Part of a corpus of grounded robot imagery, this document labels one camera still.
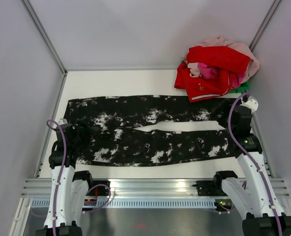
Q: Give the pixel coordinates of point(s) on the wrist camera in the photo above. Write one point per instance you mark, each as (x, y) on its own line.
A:
(62, 121)
(251, 104)

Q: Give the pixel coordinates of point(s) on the magenta pink trousers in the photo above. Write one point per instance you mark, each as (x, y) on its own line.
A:
(208, 72)

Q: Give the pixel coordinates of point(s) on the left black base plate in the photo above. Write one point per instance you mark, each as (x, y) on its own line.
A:
(100, 190)

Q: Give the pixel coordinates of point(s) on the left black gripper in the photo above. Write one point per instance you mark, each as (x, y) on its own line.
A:
(88, 134)

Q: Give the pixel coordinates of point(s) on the aluminium frame post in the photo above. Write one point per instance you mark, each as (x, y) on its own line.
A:
(265, 23)
(43, 34)

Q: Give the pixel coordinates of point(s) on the left aluminium frame post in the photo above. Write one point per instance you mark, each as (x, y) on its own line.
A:
(43, 34)

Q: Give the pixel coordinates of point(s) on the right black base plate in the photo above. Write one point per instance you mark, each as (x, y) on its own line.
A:
(206, 188)

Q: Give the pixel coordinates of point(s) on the white slotted cable duct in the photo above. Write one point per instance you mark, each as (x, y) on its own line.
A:
(158, 203)

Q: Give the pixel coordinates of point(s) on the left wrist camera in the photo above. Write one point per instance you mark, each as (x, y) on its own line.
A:
(62, 121)

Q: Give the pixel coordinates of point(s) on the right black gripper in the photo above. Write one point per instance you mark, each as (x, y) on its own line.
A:
(224, 106)

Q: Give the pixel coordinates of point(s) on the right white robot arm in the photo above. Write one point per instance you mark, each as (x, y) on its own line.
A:
(256, 201)

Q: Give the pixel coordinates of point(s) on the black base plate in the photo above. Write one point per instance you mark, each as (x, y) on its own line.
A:
(206, 188)
(100, 190)

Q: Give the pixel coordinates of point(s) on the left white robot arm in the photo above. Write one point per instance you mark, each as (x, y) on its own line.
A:
(68, 187)

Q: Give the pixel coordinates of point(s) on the right aluminium frame post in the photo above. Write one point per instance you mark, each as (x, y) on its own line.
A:
(265, 23)

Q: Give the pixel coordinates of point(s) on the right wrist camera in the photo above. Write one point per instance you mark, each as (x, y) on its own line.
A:
(251, 104)

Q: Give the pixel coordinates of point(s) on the black white-splattered trousers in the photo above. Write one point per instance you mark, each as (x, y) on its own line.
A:
(117, 139)

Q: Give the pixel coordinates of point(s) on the aluminium mounting rail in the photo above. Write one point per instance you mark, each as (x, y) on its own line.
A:
(142, 188)

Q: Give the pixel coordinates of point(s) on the red trousers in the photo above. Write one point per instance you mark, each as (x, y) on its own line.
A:
(209, 72)

